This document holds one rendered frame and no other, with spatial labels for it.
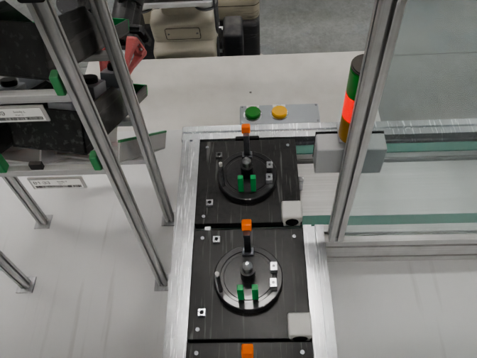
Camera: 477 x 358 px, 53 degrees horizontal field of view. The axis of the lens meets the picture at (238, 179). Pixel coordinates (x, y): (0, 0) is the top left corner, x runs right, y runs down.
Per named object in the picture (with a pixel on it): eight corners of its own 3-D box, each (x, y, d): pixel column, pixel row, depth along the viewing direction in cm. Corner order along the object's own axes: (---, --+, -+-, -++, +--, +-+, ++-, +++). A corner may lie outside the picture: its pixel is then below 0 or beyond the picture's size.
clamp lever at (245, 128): (243, 151, 115) (241, 123, 110) (250, 151, 115) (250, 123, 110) (242, 159, 112) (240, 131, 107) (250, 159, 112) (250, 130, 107)
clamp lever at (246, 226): (243, 247, 100) (241, 218, 96) (252, 247, 100) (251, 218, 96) (243, 259, 97) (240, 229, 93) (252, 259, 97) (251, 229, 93)
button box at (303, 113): (240, 120, 133) (239, 104, 128) (316, 118, 133) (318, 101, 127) (240, 139, 129) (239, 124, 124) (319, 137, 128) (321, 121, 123)
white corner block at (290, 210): (280, 209, 110) (280, 199, 107) (300, 209, 110) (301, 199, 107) (281, 227, 107) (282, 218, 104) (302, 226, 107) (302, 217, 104)
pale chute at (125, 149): (114, 143, 120) (116, 125, 119) (165, 148, 118) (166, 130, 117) (55, 155, 92) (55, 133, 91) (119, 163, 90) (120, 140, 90)
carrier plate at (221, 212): (200, 146, 122) (199, 140, 121) (294, 143, 121) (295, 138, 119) (195, 229, 108) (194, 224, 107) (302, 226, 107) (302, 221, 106)
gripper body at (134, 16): (140, 33, 92) (147, -2, 93) (91, 29, 93) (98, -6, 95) (150, 48, 98) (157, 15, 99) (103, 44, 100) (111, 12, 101)
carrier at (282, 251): (194, 234, 108) (187, 204, 97) (302, 232, 107) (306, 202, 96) (187, 344, 94) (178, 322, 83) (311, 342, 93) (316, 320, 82)
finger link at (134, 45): (129, 72, 91) (138, 27, 92) (94, 69, 92) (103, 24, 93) (141, 86, 97) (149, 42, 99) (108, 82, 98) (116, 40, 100)
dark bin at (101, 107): (89, 90, 102) (84, 55, 99) (147, 95, 100) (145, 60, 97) (12, 146, 78) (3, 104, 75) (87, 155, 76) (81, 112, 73)
